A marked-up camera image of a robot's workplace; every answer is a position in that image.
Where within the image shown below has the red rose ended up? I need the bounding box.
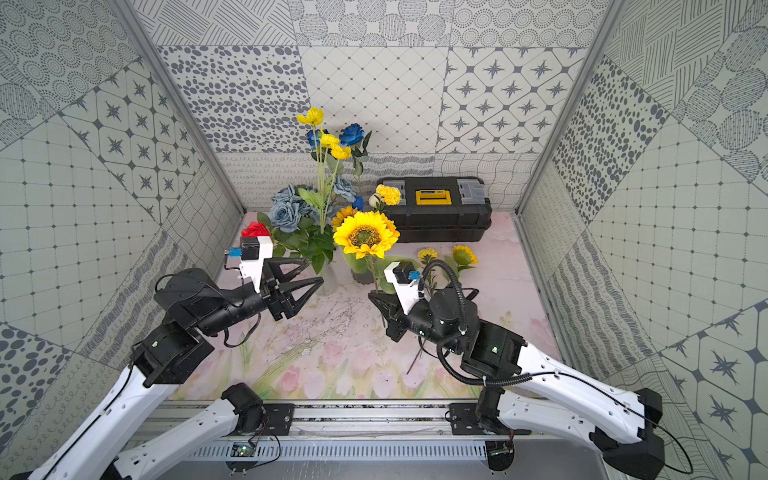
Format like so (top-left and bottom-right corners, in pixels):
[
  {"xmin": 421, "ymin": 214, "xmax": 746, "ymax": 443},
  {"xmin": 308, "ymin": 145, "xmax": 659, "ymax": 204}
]
[{"xmin": 241, "ymin": 222, "xmax": 271, "ymax": 238}]

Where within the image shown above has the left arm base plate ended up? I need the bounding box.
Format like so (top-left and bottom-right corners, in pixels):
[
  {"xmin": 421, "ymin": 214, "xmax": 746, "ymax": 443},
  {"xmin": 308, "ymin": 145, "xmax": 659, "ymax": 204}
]
[{"xmin": 236, "ymin": 403, "xmax": 295, "ymax": 437}]

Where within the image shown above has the clear glass vase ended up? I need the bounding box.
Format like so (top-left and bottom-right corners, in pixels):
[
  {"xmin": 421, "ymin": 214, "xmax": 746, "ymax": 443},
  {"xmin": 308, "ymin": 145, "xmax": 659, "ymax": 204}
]
[{"xmin": 317, "ymin": 263, "xmax": 338, "ymax": 296}]

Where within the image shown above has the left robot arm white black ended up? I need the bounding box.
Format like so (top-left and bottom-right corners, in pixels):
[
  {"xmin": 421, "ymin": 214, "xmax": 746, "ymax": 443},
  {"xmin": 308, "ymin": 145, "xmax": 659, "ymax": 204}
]
[{"xmin": 16, "ymin": 258, "xmax": 324, "ymax": 479}]

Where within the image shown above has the yellow carnation near toolbox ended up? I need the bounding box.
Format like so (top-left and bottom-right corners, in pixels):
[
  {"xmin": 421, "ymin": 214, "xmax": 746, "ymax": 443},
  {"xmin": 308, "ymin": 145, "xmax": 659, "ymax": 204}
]
[{"xmin": 369, "ymin": 184, "xmax": 402, "ymax": 212}]

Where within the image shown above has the yellow poppy spray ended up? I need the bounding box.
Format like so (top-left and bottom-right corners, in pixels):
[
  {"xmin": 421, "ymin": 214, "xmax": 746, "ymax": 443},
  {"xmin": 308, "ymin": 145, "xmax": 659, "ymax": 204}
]
[{"xmin": 297, "ymin": 107, "xmax": 351, "ymax": 234}]

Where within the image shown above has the large yellow sunflower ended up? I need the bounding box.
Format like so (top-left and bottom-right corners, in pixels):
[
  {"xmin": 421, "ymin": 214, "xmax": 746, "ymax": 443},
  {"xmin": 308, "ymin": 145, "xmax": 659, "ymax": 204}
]
[{"xmin": 333, "ymin": 212, "xmax": 404, "ymax": 293}]

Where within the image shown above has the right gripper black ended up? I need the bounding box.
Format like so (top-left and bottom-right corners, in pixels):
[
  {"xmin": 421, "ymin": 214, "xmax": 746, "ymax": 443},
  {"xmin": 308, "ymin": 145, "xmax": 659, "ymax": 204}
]
[{"xmin": 369, "ymin": 289, "xmax": 464, "ymax": 356}]

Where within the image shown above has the dusty blue rose bunch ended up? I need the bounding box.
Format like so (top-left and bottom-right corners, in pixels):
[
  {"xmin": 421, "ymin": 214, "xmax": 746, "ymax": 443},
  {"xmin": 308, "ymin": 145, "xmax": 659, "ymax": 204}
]
[{"xmin": 268, "ymin": 177, "xmax": 362, "ymax": 233}]

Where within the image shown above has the aluminium mounting rail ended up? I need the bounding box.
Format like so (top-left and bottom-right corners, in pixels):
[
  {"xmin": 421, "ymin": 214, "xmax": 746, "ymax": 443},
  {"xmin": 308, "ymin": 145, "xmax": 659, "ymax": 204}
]
[{"xmin": 137, "ymin": 398, "xmax": 601, "ymax": 442}]

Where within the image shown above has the small yellow sunflower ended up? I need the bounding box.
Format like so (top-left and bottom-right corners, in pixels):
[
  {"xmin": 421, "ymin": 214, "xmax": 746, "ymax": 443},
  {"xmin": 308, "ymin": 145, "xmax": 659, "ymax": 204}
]
[{"xmin": 331, "ymin": 206, "xmax": 358, "ymax": 231}]

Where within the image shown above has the dark blue rose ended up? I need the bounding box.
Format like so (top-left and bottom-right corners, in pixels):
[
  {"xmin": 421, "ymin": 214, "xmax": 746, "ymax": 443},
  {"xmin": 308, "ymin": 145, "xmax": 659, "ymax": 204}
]
[
  {"xmin": 306, "ymin": 130, "xmax": 324, "ymax": 149},
  {"xmin": 340, "ymin": 123, "xmax": 371, "ymax": 180}
]

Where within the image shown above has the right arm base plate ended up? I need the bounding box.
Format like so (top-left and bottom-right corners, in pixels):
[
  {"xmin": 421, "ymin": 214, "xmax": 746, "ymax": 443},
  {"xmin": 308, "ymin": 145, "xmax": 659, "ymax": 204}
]
[{"xmin": 445, "ymin": 402, "xmax": 495, "ymax": 436}]

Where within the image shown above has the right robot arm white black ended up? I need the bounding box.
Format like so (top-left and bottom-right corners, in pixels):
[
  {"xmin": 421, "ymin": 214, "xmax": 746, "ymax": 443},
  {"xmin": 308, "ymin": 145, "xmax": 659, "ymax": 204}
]
[{"xmin": 368, "ymin": 260, "xmax": 665, "ymax": 479}]

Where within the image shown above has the black toolbox yellow latch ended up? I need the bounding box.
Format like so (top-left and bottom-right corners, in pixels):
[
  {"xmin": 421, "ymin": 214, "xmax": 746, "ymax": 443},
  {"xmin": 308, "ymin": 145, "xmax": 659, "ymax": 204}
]
[{"xmin": 378, "ymin": 177, "xmax": 492, "ymax": 243}]

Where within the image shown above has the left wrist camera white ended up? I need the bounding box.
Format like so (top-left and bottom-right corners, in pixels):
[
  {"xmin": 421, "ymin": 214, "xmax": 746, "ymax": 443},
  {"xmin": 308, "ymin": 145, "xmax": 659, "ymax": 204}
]
[{"xmin": 226, "ymin": 235, "xmax": 274, "ymax": 292}]

